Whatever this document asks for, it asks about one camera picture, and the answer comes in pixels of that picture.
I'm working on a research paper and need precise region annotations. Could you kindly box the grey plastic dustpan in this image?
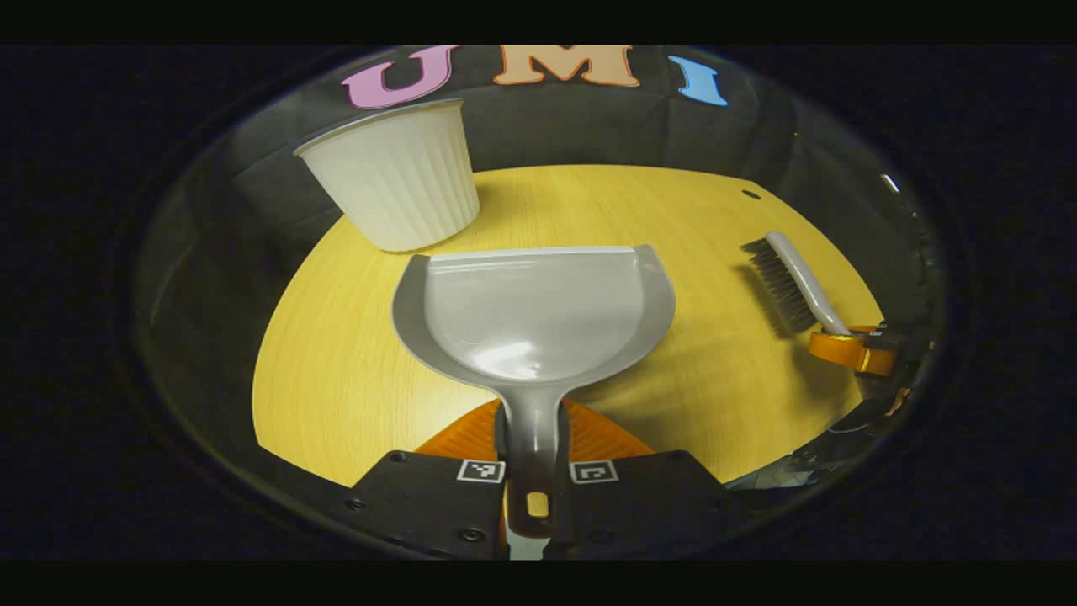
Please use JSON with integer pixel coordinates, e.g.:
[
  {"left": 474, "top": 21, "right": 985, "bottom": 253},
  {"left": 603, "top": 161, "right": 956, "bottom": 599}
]
[{"left": 391, "top": 244, "right": 676, "bottom": 540}]

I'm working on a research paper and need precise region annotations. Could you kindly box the small grey broom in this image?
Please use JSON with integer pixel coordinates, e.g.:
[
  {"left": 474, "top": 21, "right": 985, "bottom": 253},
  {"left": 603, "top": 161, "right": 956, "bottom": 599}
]
[{"left": 740, "top": 231, "right": 855, "bottom": 338}]

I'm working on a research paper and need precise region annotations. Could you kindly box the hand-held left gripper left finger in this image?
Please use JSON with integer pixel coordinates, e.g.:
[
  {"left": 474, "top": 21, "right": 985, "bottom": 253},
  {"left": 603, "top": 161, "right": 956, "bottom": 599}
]
[{"left": 349, "top": 398, "right": 510, "bottom": 561}]

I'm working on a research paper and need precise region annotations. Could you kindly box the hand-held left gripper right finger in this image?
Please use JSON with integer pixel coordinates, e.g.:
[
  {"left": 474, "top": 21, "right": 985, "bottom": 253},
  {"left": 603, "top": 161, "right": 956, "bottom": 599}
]
[{"left": 555, "top": 398, "right": 729, "bottom": 556}]

